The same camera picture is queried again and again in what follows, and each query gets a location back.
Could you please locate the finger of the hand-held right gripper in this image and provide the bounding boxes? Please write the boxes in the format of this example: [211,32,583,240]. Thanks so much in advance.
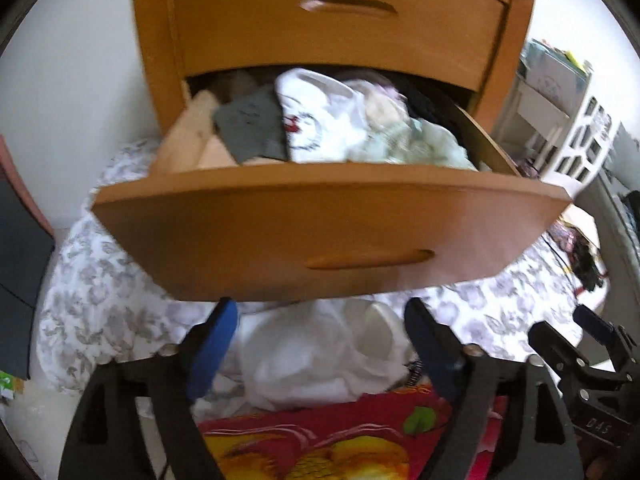
[572,305,628,348]
[527,321,596,378]

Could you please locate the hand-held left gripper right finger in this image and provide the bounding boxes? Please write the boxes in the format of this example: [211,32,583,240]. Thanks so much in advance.
[404,297,586,480]

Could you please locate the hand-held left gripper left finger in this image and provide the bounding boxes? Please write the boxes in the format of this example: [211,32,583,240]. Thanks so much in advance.
[59,297,240,480]

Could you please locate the plain white garment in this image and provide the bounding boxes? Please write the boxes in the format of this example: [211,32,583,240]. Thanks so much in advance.
[232,300,418,411]

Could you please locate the wooden nightstand drawer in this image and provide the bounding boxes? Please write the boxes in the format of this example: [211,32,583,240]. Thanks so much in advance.
[92,85,573,303]
[167,0,516,93]

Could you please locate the pale green garment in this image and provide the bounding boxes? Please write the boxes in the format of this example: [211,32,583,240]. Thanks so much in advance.
[350,95,478,171]

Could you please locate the grey printed socks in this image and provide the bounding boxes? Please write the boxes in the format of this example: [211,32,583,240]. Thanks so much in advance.
[212,85,291,165]

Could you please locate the white garment with cartoon print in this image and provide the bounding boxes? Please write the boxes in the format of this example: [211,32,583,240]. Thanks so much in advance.
[275,67,381,163]

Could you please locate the red floral blanket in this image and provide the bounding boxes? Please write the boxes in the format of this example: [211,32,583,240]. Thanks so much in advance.
[197,382,506,480]

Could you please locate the grey floral white blanket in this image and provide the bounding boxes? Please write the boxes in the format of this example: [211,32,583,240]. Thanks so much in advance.
[37,140,588,411]

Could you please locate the green cardboard box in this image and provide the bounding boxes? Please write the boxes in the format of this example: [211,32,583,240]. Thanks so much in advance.
[0,370,26,403]

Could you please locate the white shelf unit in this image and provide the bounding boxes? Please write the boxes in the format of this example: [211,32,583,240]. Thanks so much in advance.
[492,80,573,171]

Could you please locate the pale printed box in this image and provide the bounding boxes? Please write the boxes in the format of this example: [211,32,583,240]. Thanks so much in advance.
[520,37,596,106]

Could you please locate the pink white socks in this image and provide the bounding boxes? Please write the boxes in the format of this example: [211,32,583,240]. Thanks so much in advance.
[217,70,261,103]

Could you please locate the pink board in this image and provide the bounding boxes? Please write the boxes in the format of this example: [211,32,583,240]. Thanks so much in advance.
[0,135,56,238]

